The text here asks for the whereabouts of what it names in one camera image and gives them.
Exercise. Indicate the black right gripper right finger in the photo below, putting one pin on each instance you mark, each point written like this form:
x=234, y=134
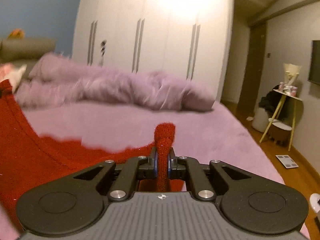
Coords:
x=248, y=201

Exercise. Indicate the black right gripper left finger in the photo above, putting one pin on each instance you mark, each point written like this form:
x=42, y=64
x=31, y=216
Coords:
x=75, y=202

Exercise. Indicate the red knit sweater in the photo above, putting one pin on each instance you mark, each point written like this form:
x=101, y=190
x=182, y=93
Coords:
x=28, y=160

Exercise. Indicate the white bathroom scale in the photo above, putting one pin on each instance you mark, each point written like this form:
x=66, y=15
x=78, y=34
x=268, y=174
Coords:
x=287, y=161

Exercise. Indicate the brown round stool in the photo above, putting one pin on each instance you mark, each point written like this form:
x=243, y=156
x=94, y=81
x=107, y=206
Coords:
x=279, y=132

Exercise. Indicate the white cylindrical bin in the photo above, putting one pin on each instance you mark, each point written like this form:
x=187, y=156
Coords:
x=260, y=120

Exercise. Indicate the black garment on bin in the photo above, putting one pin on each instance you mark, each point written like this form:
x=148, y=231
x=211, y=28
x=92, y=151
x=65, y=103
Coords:
x=269, y=102

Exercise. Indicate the dark wooden door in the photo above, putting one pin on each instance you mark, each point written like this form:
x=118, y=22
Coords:
x=254, y=67

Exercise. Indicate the yellow leg side table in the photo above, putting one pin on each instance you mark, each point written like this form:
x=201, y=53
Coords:
x=286, y=113

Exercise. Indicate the pink cups on table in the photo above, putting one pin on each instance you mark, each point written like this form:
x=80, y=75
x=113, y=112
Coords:
x=288, y=89

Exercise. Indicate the purple fluffy duvet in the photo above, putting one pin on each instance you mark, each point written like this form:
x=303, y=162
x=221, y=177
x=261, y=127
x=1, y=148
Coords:
x=56, y=80

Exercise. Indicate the cream flower bouquet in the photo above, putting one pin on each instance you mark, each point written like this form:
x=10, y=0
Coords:
x=292, y=72

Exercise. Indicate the pink plush toy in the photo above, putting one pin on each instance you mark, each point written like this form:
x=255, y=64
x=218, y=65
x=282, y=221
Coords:
x=13, y=74

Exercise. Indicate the grey upholstered headboard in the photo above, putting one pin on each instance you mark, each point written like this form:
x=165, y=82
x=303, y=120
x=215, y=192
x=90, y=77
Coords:
x=25, y=51

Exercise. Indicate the dark charm on wardrobe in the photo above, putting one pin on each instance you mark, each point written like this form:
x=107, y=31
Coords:
x=102, y=51

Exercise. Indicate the orange plush toy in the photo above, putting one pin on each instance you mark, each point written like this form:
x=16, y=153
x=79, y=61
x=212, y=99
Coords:
x=16, y=34

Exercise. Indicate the white wardrobe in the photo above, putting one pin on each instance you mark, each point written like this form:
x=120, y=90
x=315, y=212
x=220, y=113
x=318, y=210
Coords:
x=189, y=39

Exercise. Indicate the wall mounted black television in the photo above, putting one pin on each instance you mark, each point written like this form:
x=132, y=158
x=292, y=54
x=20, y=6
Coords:
x=314, y=72

